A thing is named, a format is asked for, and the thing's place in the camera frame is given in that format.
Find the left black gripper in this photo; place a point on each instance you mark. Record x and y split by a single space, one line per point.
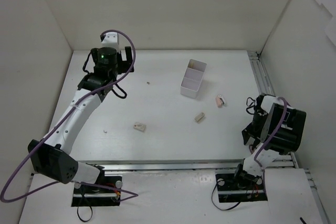
128 57

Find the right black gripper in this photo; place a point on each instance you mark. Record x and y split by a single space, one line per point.
248 135

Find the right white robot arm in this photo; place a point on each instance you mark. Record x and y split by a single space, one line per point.
276 130

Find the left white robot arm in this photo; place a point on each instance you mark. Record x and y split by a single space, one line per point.
51 156

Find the white eraser with red logo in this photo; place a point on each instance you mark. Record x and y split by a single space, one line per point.
139 126

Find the white three-compartment organizer box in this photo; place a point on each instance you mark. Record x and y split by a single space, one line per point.
192 79

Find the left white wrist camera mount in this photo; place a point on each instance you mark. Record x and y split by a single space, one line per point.
110 39

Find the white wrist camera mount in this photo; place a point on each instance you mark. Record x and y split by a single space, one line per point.
264 102
110 39

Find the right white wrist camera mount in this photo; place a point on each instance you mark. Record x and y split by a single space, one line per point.
264 102

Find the aluminium rail right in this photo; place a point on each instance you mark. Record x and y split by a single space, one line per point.
260 73

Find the aluminium rail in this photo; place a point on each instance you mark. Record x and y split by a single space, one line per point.
155 166
260 73

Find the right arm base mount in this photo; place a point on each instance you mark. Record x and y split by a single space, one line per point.
234 188

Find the aluminium rail front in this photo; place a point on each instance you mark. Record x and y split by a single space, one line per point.
155 166

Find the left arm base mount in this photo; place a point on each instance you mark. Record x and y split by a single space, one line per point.
89 196

